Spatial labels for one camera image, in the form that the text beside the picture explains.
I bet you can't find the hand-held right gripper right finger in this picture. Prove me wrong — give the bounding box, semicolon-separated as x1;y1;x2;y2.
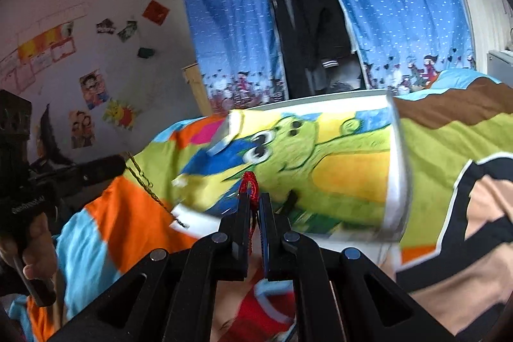
258;193;458;342

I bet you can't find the person's left hand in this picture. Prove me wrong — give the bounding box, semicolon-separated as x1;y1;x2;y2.
0;212;59;288

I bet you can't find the colorful cartoon blanket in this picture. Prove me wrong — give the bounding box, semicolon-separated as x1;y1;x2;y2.
8;69;513;342

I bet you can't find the black hanging jacket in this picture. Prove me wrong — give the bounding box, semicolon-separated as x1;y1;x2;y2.
266;0;361;94

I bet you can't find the black chair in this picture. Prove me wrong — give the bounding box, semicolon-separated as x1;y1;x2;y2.
34;104;76;167

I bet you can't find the cartoon family wall poster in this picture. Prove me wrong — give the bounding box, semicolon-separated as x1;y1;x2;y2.
69;110;96;149

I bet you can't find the blue dotted curtain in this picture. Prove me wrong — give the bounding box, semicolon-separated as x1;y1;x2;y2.
299;0;477;91
174;0;287;114

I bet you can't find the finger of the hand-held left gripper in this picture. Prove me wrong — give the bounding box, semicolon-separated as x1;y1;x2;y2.
60;154;127;199

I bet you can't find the anime boy wall poster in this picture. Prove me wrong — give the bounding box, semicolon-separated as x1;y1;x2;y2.
79;70;110;110

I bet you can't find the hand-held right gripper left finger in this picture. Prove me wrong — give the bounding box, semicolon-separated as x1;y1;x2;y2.
48;192;257;342

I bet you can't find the red diamond wall paper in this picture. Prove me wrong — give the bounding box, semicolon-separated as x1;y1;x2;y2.
142;0;170;26

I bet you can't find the gold chain necklace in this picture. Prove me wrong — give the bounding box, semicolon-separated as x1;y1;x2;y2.
125;153;170;211

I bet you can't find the red string bracelet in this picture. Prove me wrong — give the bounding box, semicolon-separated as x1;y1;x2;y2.
240;171;259;256

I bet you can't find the light wooden cabinet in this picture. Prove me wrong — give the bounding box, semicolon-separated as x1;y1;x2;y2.
182;62;213;117

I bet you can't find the green wall photo card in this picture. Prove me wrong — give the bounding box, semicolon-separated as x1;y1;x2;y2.
117;21;138;43

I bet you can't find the group of wall certificates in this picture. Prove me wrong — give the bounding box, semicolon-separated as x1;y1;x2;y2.
0;3;87;94

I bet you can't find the white box with cartoon drawing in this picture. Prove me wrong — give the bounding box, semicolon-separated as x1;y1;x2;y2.
170;89;413;246

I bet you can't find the yellow bear wall sticker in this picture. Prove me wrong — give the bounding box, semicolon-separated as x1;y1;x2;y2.
102;98;139;131

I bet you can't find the dark wall photo card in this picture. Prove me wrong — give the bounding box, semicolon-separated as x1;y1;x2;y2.
96;18;117;35

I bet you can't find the white wardrobe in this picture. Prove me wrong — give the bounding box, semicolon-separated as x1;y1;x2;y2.
457;0;513;75

